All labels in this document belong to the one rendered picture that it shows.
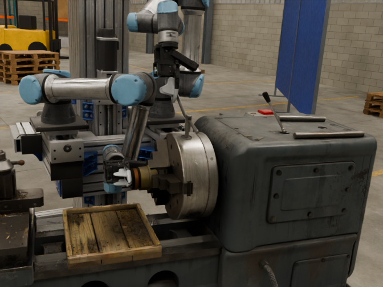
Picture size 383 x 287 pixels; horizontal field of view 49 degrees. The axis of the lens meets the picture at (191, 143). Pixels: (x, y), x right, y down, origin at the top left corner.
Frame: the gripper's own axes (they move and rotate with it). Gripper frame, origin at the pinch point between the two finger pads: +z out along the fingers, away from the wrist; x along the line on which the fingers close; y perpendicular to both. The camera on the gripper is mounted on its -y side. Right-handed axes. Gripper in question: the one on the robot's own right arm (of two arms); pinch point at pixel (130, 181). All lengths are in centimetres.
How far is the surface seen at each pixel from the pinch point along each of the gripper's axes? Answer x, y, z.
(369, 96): -71, -590, -555
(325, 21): 65, -339, -384
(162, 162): 5.0, -12.3, -4.8
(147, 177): 1.5, -5.6, 0.5
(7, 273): -16.9, 38.5, 20.2
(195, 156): 10.7, -20.4, 7.6
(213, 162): 8.9, -26.4, 9.0
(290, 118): 19, -67, -12
